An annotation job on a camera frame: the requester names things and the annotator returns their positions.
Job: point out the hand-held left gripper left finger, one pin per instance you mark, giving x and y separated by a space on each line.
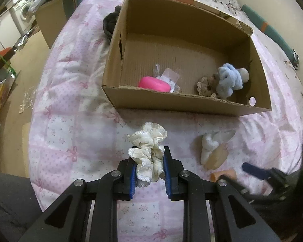
133 179

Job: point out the black cloth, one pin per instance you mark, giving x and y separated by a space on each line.
109 22

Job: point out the red and black box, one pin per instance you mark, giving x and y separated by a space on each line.
5 55

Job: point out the clear plastic packet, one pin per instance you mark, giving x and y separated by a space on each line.
170 77

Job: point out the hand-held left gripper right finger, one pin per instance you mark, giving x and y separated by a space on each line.
168 179

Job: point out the beige lace scrunchie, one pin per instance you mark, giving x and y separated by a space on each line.
205 85

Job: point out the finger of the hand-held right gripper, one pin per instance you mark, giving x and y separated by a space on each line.
253 169
241 187

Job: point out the clear plastic packaging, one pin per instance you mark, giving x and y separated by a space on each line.
27 99

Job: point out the white washing machine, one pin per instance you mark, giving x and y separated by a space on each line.
22 10

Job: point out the cream frilled scrunchie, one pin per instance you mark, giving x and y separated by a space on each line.
147 141

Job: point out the teal cushion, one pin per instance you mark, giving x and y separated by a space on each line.
267 30

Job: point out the white floor cabinet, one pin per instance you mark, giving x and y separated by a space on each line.
1 30

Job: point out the cardboard box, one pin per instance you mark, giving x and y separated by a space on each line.
166 103

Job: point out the translucent peach block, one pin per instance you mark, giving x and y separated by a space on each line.
217 160

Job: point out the beige bedside cabinet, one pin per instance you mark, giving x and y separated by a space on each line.
50 20

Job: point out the peach sponge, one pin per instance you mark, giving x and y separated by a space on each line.
223 175

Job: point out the blue fluffy scrunchie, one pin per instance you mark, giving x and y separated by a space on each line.
227 80

